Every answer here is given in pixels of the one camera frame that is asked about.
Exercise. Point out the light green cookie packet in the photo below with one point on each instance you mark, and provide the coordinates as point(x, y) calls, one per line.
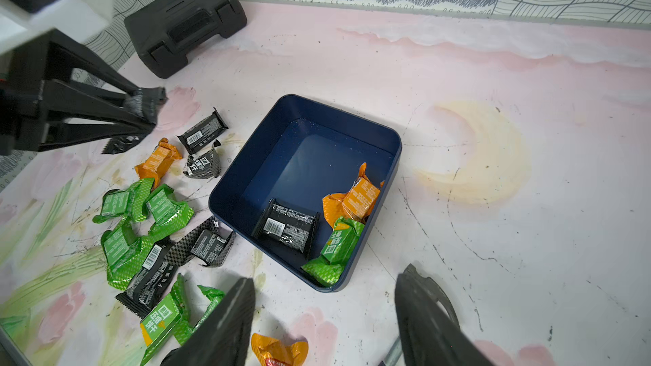
point(170, 318)

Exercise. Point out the black cookie packet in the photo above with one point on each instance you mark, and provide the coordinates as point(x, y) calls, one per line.
point(147, 287)
point(288, 224)
point(203, 133)

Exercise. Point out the dark blue storage box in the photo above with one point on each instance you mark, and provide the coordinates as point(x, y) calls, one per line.
point(299, 153)

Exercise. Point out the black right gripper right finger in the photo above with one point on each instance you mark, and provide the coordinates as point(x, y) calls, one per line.
point(429, 329)

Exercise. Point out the small black checkered packet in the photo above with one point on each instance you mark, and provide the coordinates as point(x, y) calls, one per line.
point(209, 242)

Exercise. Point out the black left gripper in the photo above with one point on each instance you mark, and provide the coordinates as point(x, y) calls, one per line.
point(56, 92)

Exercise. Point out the orange cookie packet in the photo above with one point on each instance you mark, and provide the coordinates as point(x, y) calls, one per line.
point(356, 204)
point(272, 352)
point(159, 162)

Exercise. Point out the dark cookie packet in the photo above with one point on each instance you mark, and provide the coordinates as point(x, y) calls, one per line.
point(205, 166)

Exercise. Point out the black handled hammer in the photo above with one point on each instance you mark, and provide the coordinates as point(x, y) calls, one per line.
point(392, 358)

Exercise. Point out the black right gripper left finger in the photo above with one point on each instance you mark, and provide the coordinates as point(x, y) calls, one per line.
point(224, 337)

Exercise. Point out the black packet front row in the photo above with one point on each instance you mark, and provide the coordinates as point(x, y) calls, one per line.
point(120, 145)

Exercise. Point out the black plastic tool case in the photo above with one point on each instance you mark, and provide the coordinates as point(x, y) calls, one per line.
point(164, 32)

